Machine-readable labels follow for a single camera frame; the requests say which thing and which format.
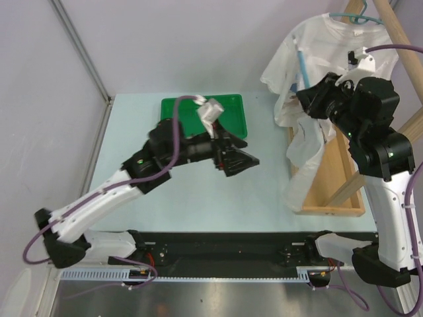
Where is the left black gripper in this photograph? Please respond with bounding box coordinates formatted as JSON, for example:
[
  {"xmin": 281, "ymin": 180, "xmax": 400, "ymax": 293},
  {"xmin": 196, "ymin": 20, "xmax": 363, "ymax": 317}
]
[{"xmin": 164, "ymin": 118, "xmax": 258, "ymax": 176}]

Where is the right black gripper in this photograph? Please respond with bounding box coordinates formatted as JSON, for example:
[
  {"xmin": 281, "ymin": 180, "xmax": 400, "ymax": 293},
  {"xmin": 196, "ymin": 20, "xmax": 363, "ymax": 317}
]
[{"xmin": 295, "ymin": 72, "xmax": 363, "ymax": 141}]

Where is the light blue hanger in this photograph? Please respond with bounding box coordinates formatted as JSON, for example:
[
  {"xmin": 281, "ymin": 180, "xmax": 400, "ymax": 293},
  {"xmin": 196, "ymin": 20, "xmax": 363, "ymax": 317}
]
[{"xmin": 291, "ymin": 44, "xmax": 311, "ymax": 92}]

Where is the white flower print t-shirt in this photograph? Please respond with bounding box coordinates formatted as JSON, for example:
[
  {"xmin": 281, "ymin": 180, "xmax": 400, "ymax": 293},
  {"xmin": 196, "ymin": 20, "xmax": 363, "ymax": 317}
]
[{"xmin": 260, "ymin": 33, "xmax": 336, "ymax": 213}]

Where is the teal hanger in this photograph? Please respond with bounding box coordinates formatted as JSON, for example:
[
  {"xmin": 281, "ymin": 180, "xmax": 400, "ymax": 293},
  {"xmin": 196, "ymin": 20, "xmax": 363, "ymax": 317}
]
[{"xmin": 328, "ymin": 0, "xmax": 383, "ymax": 25}]

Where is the white brush-stroke print t-shirt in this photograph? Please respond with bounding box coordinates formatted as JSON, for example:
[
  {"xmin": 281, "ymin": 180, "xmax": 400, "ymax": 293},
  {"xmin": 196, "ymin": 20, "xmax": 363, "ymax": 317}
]
[{"xmin": 289, "ymin": 14, "xmax": 392, "ymax": 90}]

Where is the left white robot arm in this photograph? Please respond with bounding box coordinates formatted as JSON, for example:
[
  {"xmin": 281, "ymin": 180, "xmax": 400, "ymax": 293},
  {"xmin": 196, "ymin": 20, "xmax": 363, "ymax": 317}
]
[{"xmin": 34, "ymin": 118, "xmax": 260, "ymax": 269}]

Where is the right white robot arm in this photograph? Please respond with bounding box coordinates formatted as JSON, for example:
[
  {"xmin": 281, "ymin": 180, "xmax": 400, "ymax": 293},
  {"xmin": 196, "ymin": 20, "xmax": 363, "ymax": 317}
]
[{"xmin": 296, "ymin": 72, "xmax": 422, "ymax": 288}]

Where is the green plastic tray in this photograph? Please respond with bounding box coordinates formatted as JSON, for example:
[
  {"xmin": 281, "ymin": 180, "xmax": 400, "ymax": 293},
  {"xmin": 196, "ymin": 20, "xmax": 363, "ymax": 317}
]
[{"xmin": 161, "ymin": 93, "xmax": 249, "ymax": 139}]

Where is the wooden clothes rack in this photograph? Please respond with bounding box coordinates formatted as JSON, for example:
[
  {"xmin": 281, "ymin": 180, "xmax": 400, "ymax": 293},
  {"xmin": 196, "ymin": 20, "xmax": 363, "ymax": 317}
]
[{"xmin": 298, "ymin": 1, "xmax": 422, "ymax": 217}]

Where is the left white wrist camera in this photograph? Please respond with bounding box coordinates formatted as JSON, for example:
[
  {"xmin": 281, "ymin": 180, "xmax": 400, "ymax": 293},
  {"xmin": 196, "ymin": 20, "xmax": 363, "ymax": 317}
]
[{"xmin": 194, "ymin": 95, "xmax": 224, "ymax": 139}]

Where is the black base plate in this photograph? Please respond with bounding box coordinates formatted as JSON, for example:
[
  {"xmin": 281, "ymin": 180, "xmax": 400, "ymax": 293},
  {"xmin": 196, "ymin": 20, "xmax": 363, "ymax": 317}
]
[{"xmin": 129, "ymin": 232, "xmax": 341, "ymax": 280}]

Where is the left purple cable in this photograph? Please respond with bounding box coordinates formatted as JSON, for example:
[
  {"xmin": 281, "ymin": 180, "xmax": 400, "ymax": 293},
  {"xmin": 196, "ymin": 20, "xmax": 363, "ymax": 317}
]
[{"xmin": 22, "ymin": 94, "xmax": 199, "ymax": 265}]

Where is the white slotted cable duct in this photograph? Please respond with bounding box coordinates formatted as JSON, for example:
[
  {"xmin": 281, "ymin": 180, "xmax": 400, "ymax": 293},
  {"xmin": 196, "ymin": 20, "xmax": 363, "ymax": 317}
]
[{"xmin": 61, "ymin": 266, "xmax": 331, "ymax": 283}]

